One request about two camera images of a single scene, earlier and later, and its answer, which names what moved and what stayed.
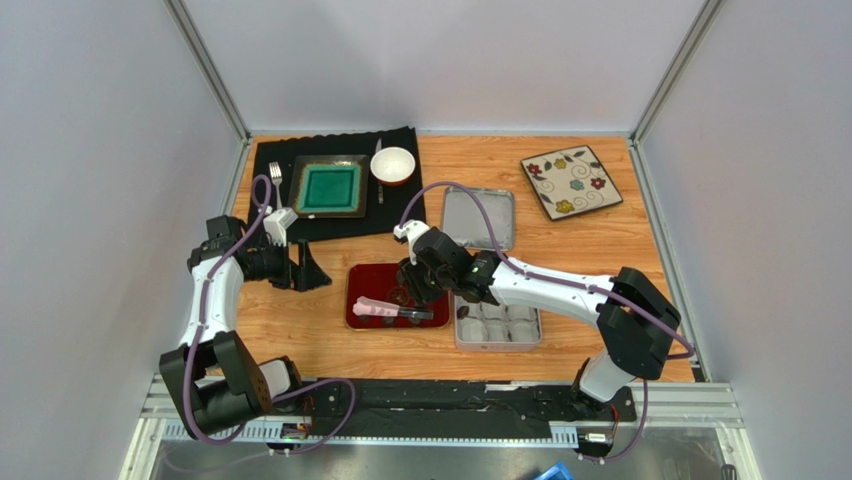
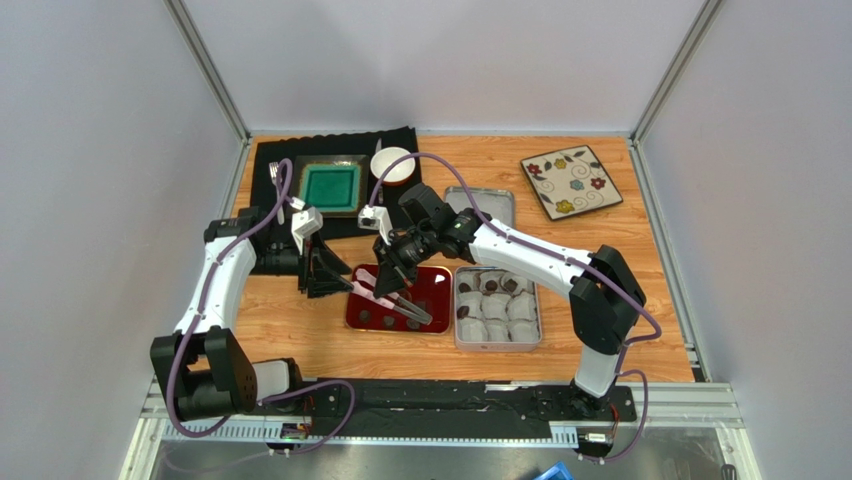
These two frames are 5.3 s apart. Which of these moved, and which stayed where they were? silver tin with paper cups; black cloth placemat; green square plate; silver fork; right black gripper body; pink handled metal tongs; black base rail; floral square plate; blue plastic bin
Moved: black cloth placemat; right black gripper body; pink handled metal tongs
Stayed: silver tin with paper cups; black base rail; silver fork; floral square plate; blue plastic bin; green square plate
